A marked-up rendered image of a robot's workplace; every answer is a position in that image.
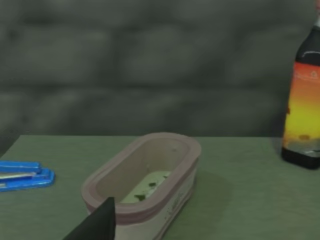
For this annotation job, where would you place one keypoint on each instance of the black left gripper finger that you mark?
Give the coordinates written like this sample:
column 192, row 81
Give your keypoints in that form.
column 100, row 222

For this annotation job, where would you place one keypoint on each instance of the dark bottle with orange label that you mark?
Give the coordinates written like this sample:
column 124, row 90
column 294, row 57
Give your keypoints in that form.
column 303, row 112

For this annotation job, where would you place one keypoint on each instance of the pink oval container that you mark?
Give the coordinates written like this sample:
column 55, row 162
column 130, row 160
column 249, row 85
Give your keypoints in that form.
column 160, row 180

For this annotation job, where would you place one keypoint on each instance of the blue stapler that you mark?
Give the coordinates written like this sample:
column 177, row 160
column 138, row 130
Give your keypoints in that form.
column 22, row 175

